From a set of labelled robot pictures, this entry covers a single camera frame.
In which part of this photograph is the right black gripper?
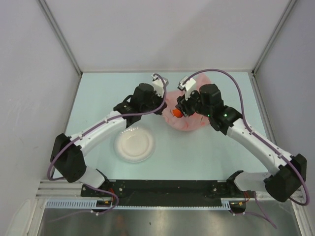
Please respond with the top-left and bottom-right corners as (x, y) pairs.
(176, 88), (212, 118)

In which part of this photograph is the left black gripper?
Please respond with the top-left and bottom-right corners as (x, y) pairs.
(140, 88), (166, 115)

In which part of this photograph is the pink plastic bag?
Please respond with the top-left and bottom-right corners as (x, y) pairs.
(163, 75), (214, 132)

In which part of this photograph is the fake orange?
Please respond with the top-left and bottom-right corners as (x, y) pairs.
(172, 109), (183, 118)

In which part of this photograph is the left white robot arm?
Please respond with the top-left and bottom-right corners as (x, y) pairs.
(47, 83), (166, 197)

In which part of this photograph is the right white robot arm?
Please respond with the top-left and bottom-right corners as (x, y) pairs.
(176, 84), (307, 202)

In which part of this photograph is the white plate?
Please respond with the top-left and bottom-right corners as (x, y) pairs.
(114, 125), (156, 163)

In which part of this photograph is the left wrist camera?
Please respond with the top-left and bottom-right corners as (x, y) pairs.
(152, 74), (169, 97)

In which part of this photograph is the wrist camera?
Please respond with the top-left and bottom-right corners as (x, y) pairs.
(177, 76), (196, 100)
(152, 74), (169, 97)

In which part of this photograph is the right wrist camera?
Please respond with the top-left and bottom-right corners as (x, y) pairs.
(177, 76), (196, 100)

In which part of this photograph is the right side aluminium rail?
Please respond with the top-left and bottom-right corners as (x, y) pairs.
(248, 71), (278, 146)

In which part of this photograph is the aluminium rail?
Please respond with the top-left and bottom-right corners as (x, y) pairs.
(248, 71), (278, 146)
(36, 180), (305, 201)

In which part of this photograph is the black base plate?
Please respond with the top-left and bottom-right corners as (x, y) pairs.
(80, 180), (253, 210)

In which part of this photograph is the white cable duct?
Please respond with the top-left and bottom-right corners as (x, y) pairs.
(46, 199), (231, 210)

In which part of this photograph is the right aluminium frame post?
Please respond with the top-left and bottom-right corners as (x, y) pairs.
(251, 0), (298, 76)

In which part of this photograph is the aluminium frame post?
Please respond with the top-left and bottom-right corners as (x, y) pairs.
(251, 0), (298, 76)
(36, 0), (83, 78)

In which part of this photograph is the aluminium front rail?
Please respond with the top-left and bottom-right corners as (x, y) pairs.
(36, 180), (305, 201)

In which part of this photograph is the left aluminium frame post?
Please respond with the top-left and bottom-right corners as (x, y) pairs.
(36, 0), (83, 78)

